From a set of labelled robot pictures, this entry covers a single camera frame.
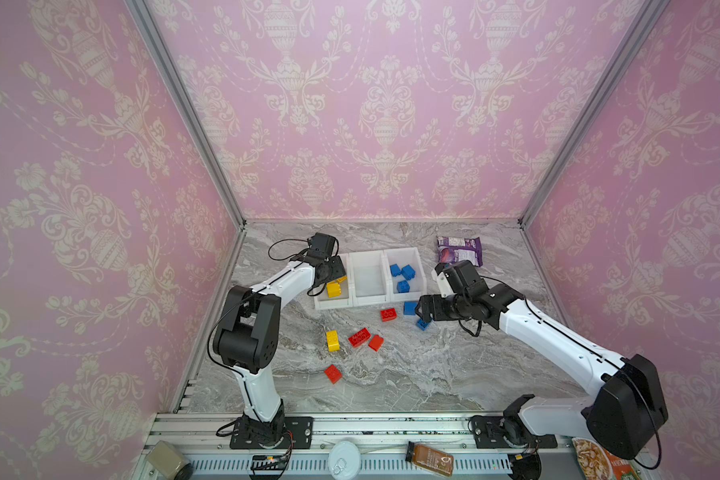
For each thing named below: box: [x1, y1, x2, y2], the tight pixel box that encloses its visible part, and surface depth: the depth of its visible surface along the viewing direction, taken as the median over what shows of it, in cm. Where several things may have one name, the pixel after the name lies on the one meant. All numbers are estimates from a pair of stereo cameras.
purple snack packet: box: [437, 236, 483, 267], surface depth 111 cm
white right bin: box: [384, 247, 427, 303], surface depth 105 cm
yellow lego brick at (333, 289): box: [326, 281, 342, 298], surface depth 101 cm
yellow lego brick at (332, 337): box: [326, 330, 341, 352], surface depth 89 cm
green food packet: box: [572, 437, 643, 480], surface depth 70 cm
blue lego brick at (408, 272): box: [401, 264, 416, 280], surface depth 105 cm
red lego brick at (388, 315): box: [380, 308, 399, 322], surface depth 96 cm
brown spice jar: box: [405, 441, 454, 477], surface depth 69 cm
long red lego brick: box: [348, 327, 371, 348], surface depth 91 cm
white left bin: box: [314, 253, 353, 310], surface depth 96 cm
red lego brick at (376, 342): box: [368, 334, 384, 352], surface depth 91 cm
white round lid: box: [327, 441, 361, 480], surface depth 67 cm
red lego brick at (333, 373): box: [324, 364, 343, 384], surface depth 85 cm
